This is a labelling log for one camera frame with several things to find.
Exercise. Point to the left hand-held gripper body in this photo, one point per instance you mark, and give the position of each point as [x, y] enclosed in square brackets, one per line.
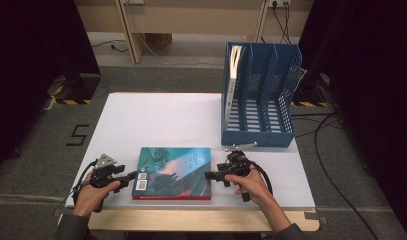
[104, 173]

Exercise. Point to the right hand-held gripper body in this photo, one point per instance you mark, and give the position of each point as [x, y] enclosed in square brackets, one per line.
[237, 163]

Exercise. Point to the blue plastic file rack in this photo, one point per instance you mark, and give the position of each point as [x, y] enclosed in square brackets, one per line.
[261, 133]

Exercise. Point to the teal cover book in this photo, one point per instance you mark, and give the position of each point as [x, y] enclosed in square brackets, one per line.
[174, 171]

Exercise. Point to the red cover book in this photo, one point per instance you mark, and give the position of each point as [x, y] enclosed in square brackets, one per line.
[171, 198]

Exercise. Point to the white picture-grid book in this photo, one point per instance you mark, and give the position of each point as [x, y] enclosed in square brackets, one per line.
[232, 86]

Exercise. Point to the person's right hand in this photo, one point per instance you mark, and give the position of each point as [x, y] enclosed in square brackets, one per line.
[254, 186]

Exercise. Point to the person's left hand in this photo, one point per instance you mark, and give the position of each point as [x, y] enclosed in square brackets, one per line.
[89, 200]

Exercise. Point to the black stand base striped tape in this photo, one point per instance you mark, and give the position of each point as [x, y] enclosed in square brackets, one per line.
[78, 88]
[307, 96]

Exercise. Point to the black curtain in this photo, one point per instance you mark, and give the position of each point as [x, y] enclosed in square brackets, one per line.
[34, 66]
[371, 83]

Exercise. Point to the brown cardboard box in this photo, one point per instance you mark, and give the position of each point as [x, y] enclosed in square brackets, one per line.
[158, 39]

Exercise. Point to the light wooden desk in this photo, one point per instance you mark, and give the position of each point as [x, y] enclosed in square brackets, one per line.
[197, 18]

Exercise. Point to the white wall socket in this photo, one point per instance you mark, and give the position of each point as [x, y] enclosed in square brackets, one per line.
[279, 2]

